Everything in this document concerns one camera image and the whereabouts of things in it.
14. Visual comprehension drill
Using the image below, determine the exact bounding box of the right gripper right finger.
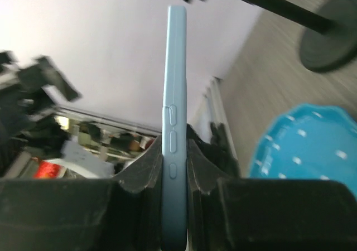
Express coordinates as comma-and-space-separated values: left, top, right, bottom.
187, 127, 356, 250

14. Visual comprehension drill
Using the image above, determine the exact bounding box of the phone with light blue case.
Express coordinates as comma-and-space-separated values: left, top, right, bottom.
161, 6, 187, 250

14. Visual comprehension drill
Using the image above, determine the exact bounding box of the black phone stand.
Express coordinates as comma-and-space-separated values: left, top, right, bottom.
175, 0, 357, 73

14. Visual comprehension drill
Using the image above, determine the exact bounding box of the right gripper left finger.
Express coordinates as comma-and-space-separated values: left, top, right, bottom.
1, 138, 162, 250

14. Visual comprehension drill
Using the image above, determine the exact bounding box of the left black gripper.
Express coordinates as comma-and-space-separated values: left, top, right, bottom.
1, 51, 81, 175

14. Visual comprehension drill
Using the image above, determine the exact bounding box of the blue polka dot plate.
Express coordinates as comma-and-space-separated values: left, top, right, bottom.
249, 104, 356, 189

